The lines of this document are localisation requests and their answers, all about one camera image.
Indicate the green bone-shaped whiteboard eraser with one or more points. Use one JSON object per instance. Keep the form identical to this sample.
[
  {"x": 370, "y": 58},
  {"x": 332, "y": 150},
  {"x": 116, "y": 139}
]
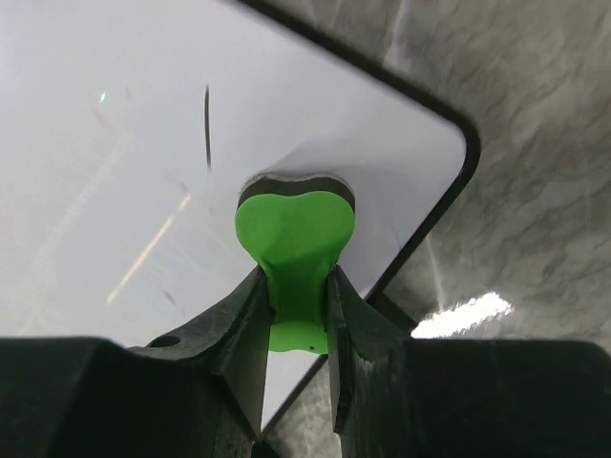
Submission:
[{"x": 296, "y": 228}]

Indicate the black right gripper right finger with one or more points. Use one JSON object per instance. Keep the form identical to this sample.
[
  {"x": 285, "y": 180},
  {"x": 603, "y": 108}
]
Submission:
[{"x": 396, "y": 396}]

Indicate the small black-framed whiteboard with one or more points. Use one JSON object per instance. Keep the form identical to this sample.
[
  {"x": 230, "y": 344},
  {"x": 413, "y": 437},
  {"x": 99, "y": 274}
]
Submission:
[{"x": 130, "y": 128}]

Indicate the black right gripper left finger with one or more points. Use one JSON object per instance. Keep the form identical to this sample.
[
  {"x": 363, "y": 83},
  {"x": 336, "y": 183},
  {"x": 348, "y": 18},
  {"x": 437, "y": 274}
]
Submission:
[{"x": 195, "y": 391}]

